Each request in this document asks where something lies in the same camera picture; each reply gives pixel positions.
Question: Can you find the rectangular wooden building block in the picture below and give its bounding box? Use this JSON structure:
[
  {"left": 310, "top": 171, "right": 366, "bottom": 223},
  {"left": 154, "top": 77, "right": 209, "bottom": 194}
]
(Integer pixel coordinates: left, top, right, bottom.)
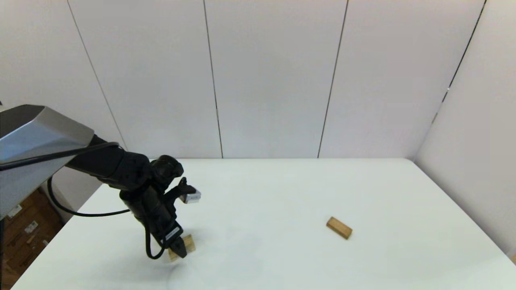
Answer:
[{"left": 326, "top": 216, "right": 353, "bottom": 240}]

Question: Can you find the large labelled cardboard box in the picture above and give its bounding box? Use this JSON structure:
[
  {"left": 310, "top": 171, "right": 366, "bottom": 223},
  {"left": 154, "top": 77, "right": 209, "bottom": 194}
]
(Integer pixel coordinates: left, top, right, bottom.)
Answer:
[{"left": 3, "top": 188, "right": 64, "bottom": 275}]

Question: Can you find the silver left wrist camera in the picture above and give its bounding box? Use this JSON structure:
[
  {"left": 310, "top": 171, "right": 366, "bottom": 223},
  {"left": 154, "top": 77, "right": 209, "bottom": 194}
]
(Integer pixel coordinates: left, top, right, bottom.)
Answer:
[{"left": 173, "top": 177, "right": 201, "bottom": 204}]

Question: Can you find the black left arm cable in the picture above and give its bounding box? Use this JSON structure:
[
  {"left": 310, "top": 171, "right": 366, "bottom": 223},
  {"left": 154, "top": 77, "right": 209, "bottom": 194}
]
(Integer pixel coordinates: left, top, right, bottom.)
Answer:
[{"left": 0, "top": 142, "right": 166, "bottom": 260}]

